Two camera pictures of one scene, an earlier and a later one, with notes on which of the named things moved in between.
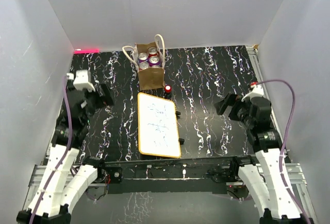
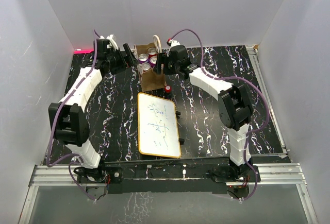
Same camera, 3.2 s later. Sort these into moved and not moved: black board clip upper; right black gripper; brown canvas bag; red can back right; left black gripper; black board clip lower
Moved: left black gripper; right black gripper
Not moved: black board clip lower; black board clip upper; brown canvas bag; red can back right
